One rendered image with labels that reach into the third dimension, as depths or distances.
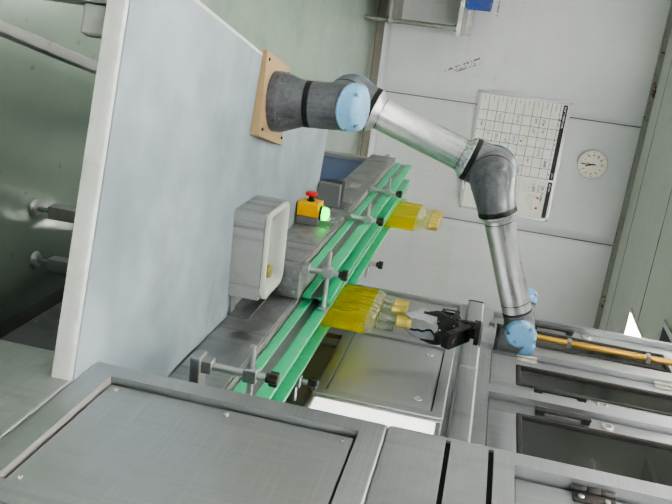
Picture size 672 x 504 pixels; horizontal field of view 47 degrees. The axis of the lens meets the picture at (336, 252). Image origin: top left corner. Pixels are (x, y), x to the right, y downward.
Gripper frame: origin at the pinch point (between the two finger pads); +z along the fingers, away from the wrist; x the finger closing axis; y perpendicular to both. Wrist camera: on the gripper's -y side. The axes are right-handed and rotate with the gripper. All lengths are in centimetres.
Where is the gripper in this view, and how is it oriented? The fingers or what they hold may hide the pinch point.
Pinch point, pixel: (408, 322)
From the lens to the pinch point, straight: 219.3
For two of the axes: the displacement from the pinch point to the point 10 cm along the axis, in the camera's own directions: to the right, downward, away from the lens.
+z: -9.7, -1.7, 1.7
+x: 1.1, -9.4, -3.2
